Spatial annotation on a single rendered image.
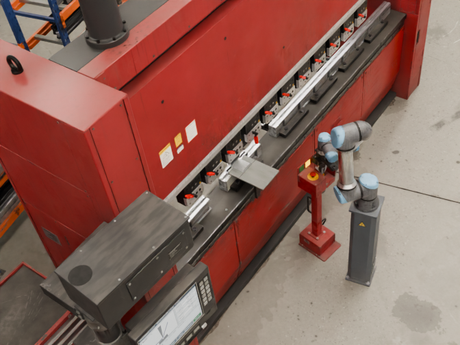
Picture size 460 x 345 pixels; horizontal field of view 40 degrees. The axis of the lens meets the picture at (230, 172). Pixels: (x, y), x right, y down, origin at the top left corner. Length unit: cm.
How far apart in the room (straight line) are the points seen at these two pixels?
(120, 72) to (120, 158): 38
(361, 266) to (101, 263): 238
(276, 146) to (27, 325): 191
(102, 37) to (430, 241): 299
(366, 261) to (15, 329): 224
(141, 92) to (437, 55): 405
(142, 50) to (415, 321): 265
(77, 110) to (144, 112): 56
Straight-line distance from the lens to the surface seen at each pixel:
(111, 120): 254
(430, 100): 598
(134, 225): 254
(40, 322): 360
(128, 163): 272
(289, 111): 435
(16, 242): 534
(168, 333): 283
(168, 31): 295
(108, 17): 277
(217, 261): 403
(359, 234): 418
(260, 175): 390
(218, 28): 329
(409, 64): 570
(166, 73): 306
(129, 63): 281
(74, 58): 282
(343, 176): 375
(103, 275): 243
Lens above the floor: 387
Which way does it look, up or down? 47 degrees down
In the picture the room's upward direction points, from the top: 9 degrees counter-clockwise
